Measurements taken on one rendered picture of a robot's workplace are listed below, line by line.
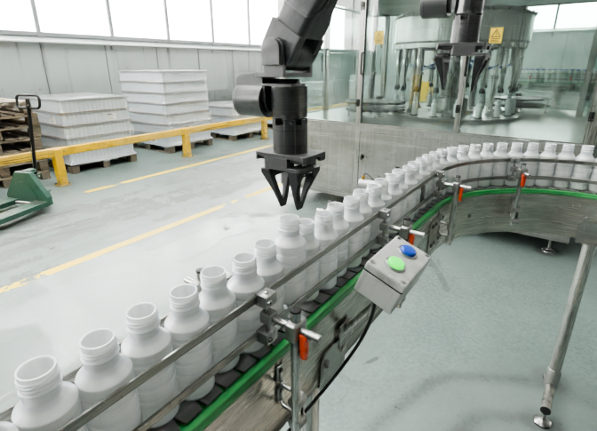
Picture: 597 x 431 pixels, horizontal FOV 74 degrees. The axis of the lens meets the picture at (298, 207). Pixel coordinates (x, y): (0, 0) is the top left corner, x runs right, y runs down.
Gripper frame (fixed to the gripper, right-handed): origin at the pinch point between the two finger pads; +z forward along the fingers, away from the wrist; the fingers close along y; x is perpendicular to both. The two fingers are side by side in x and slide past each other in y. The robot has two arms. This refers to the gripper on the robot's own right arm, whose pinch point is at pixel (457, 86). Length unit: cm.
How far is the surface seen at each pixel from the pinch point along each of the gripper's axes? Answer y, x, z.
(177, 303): 14, 70, 24
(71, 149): 494, -145, 103
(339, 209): 13.7, 27.9, 24.2
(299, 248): 12, 46, 26
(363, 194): 13.7, 16.4, 24.0
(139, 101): 601, -322, 64
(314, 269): 12, 40, 33
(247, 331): 13, 59, 35
